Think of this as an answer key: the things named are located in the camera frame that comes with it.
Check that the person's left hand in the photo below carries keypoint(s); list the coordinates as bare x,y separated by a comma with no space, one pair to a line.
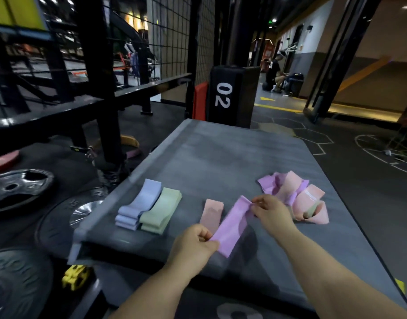
188,249

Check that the person's right hand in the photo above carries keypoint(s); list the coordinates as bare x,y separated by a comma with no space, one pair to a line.
275,214

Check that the person's left thumb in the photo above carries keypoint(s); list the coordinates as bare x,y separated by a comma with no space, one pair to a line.
212,246

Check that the person's right thumb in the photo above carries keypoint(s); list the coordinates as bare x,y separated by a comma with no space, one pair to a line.
259,198

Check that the purple resistance band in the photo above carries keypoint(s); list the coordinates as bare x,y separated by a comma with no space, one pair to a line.
231,225

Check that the person's right forearm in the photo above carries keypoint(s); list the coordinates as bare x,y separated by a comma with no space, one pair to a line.
329,279

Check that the person's left forearm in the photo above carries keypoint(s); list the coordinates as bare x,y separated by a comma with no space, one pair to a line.
150,295

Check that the pink folded resistance band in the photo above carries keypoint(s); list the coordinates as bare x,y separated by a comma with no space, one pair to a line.
211,214

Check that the pile of pink purple bands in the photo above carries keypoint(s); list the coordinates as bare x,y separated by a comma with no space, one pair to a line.
300,195

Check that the grey padded plyo box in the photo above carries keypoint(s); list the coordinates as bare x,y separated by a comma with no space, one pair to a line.
230,159

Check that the stack of green resistance bands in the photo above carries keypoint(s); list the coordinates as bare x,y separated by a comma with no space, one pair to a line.
160,212

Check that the stack of blue resistance bands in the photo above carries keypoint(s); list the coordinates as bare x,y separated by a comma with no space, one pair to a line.
138,204

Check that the red pad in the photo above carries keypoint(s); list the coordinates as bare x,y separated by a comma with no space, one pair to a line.
200,101

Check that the yellow barbell collar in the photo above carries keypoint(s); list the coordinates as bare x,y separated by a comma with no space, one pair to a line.
75,277

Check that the black weight plate silver hub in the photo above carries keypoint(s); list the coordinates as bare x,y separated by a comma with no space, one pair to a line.
62,222

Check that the black slanted steel pillar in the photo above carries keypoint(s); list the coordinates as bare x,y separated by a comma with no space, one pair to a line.
343,56

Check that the large black rubber weight plate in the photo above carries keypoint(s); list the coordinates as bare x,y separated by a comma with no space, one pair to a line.
17,285

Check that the grey metal weight plate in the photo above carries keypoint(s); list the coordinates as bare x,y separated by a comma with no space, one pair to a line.
13,191

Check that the red weight plate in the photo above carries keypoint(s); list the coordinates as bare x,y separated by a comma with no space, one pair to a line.
2,161

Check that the black numbered padded post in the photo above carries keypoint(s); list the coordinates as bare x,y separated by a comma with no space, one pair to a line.
231,96

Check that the black steel rack frame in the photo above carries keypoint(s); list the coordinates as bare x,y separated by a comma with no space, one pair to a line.
97,79

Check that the yellow wall panel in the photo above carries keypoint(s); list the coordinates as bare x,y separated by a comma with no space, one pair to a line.
17,11

